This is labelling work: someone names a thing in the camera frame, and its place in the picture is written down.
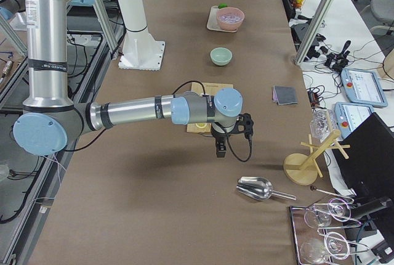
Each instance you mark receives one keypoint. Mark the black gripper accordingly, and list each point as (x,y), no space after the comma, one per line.
(218,138)

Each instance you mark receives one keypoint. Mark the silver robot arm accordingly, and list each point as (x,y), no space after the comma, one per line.
(51,120)

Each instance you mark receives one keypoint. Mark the clear ice cubes pile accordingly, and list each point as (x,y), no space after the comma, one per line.
(231,18)

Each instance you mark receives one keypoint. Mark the pink bowl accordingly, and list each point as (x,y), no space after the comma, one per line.
(227,26)

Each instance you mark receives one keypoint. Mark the metal ice scoop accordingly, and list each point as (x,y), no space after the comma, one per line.
(260,188)

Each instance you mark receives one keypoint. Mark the green ceramic bowl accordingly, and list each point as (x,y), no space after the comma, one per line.
(221,56)

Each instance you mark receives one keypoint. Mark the clear plastic ice box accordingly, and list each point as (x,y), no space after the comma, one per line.
(322,123)

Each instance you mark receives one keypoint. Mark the yellow lemon slice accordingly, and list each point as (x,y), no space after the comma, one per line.
(201,125)

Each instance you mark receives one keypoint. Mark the green toy vegetable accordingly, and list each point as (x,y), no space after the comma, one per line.
(220,6)

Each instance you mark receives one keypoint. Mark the cream rabbit tray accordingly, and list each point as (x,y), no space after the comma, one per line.
(212,21)

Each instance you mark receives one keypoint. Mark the bamboo cutting board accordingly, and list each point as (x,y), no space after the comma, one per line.
(211,89)

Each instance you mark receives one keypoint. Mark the grey folded cloth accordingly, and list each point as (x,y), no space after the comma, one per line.
(284,95)

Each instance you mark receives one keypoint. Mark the wooden cup stand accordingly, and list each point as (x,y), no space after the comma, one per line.
(303,169)

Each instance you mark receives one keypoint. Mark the lower teach pendant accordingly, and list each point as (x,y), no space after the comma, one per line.
(350,115)

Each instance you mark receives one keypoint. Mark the teach pendant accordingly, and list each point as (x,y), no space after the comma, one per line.
(363,87)
(350,115)

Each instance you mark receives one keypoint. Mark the metal glass rack tray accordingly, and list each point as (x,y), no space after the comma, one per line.
(301,232)

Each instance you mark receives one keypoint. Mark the upper wine glass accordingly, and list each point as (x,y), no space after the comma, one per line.
(320,215)

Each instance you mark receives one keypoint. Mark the wine glass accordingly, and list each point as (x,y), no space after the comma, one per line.
(320,215)
(323,250)

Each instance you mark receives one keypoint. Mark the lower wine glass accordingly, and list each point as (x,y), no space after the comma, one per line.
(323,250)

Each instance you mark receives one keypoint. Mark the black monitor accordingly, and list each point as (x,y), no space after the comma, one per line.
(369,169)

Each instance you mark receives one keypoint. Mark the upper teach pendant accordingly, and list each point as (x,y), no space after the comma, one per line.
(363,87)

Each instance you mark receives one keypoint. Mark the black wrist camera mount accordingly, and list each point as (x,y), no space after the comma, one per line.
(244,125)

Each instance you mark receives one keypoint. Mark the aluminium frame post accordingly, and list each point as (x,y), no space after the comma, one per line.
(306,43)

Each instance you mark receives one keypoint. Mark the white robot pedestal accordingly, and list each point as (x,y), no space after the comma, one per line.
(140,50)

